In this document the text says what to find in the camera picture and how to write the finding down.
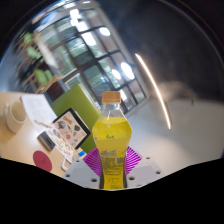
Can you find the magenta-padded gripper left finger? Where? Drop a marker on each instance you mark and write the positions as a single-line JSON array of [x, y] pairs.
[[83, 171]]

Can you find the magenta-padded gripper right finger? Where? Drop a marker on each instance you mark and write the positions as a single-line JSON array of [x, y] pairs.
[[141, 168]]

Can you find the yellow drink bottle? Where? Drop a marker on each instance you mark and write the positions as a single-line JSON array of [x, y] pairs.
[[111, 140]]

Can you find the small blue-capped bottle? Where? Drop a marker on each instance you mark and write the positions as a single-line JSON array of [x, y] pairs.
[[79, 155]]

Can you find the small white device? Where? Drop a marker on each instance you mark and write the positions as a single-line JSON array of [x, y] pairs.
[[65, 164]]

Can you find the flat round red coaster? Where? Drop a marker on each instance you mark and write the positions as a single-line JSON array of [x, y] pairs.
[[42, 161]]

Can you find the small dark grey box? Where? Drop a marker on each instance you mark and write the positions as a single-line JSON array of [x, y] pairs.
[[46, 140]]

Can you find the green upholstered bench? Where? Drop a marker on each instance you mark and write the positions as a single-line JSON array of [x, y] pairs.
[[75, 103]]

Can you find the long curved ceiling light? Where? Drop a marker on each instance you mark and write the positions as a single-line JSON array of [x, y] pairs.
[[156, 93]]

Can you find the white paper sheet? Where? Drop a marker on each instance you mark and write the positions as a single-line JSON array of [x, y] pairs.
[[38, 108]]

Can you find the white ribbed mug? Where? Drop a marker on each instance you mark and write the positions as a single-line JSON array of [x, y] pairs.
[[15, 116]]

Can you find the wooden chairs with green seats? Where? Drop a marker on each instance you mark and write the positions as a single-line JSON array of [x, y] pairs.
[[36, 71]]

